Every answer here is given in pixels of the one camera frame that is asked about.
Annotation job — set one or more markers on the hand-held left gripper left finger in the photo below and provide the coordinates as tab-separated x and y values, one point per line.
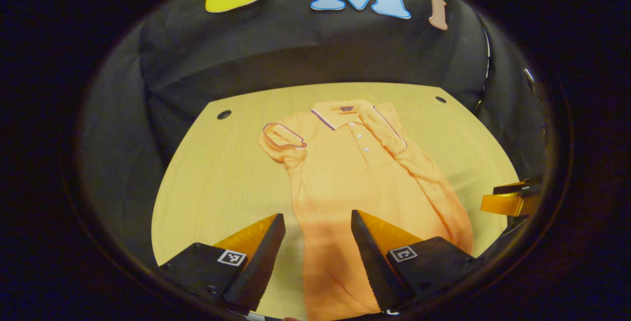
261	262

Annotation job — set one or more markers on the black backdrop cloth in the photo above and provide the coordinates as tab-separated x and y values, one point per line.
296	50

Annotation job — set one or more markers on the orange T-shirt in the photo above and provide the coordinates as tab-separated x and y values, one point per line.
345	173

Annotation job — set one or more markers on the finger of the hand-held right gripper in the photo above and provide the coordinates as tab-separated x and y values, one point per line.
503	203

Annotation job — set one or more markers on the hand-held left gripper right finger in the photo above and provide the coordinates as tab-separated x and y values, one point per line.
372	262

